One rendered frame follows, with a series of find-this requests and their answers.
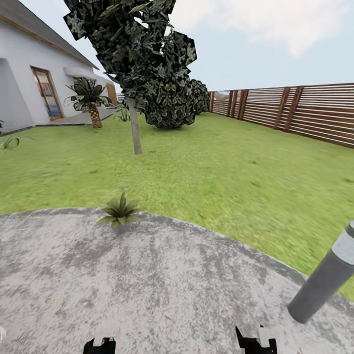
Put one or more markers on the pot plant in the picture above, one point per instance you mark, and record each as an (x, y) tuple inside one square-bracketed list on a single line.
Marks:
[(120, 214)]

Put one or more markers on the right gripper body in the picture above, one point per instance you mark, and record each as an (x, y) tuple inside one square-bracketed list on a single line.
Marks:
[(253, 347)]

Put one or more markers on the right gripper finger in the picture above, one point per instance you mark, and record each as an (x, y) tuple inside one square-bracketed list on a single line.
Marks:
[(240, 338)]

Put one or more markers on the door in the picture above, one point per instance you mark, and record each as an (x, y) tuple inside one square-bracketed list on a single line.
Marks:
[(47, 93), (77, 82)]

